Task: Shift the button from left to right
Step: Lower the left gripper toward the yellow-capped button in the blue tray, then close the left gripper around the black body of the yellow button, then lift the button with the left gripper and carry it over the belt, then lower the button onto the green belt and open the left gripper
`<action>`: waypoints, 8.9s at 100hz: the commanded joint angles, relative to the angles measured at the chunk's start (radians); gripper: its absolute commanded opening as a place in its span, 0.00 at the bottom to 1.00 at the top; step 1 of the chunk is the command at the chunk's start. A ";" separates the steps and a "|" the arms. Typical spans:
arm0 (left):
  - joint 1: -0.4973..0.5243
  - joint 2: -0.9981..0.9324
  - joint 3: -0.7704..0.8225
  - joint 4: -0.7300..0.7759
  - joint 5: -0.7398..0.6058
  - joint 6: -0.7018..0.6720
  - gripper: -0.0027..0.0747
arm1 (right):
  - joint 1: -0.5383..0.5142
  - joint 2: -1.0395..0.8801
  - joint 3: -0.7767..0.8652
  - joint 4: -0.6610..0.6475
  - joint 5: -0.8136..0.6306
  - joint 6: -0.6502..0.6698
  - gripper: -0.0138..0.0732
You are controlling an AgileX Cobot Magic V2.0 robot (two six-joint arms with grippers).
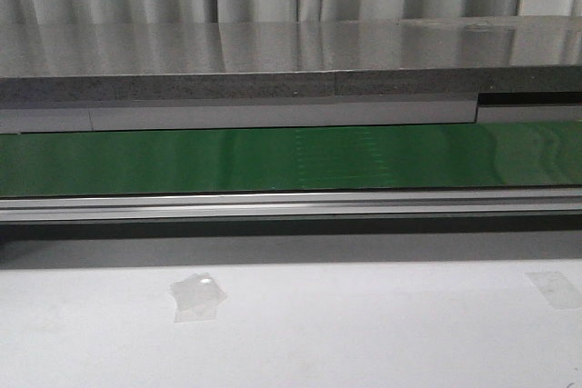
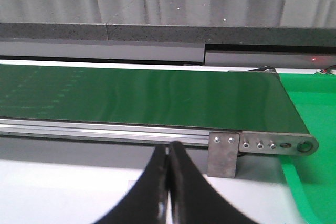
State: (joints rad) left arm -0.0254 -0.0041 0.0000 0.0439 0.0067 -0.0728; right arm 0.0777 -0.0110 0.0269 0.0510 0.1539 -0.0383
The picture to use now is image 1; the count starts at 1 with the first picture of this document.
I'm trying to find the grey cabinet front panels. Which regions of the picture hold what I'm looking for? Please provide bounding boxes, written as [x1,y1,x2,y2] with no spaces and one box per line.
[1,91,581,134]

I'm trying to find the clear tape patch left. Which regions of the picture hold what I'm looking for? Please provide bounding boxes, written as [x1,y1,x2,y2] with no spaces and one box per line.
[170,273,227,323]

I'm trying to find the clear tape patch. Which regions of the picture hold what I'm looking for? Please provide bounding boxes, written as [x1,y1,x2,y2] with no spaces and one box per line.
[526,272,581,310]
[170,273,227,323]

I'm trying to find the green conveyor belt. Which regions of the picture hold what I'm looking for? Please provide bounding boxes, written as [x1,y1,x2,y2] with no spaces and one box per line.
[1,121,581,198]

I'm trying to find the grey speckled stone countertop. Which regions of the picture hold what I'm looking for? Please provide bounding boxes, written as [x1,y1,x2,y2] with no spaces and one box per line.
[1,16,581,108]

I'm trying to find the clear tape patch right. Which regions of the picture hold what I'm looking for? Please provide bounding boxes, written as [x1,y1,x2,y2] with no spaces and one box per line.
[526,272,581,310]

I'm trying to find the aluminium conveyor frame rail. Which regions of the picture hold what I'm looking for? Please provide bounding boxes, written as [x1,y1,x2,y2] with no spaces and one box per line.
[1,186,581,224]

